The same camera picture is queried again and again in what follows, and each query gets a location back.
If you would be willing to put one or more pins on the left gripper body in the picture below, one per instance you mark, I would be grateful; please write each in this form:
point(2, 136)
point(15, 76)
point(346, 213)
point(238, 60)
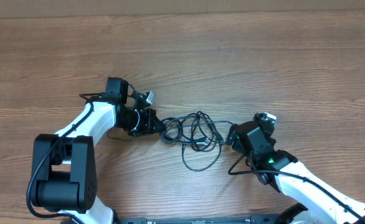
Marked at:
point(144, 125)

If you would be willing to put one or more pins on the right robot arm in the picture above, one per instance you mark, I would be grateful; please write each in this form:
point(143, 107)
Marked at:
point(316, 200)

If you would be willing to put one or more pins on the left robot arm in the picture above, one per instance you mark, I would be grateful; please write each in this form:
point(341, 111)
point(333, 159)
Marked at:
point(63, 180)

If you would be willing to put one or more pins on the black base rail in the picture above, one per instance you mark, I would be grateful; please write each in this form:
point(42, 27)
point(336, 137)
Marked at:
point(253, 219)

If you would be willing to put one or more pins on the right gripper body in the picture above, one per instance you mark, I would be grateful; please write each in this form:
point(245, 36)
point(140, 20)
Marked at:
point(237, 147)

